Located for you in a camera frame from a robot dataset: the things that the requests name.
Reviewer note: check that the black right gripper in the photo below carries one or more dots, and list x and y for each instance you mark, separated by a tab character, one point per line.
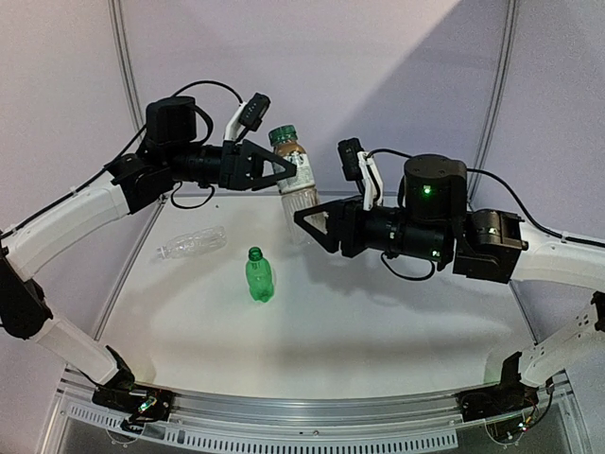
337	212

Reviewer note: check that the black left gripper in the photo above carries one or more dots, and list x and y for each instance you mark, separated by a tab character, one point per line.
242	166

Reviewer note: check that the coffee bottle with dark cap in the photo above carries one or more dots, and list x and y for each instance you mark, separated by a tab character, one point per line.
299	191

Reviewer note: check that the green plastic bottle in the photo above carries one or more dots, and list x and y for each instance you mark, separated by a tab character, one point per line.
259	276

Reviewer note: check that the clear plastic bottle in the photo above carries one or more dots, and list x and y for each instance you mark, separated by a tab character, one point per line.
194	244

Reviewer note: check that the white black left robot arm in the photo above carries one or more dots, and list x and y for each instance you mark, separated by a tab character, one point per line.
170	153

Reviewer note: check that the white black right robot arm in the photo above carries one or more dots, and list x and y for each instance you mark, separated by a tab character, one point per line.
432	222

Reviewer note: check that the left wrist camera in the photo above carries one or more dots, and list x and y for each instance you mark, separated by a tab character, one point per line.
248	117

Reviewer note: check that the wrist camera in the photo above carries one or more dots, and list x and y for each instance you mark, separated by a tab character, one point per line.
248	117
359	167

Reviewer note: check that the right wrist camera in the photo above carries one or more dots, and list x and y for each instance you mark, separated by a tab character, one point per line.
359	167

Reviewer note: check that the aluminium frame rail left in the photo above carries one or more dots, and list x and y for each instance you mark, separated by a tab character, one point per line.
123	275

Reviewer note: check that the aluminium frame post left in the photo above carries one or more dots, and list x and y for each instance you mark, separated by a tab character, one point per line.
122	50

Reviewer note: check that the aluminium frame post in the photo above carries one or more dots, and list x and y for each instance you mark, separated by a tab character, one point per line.
122	50
499	85

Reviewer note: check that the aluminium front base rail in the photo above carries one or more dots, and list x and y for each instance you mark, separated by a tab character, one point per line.
422	423

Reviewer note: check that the aluminium frame post right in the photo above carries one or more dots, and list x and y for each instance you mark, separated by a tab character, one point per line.
499	85

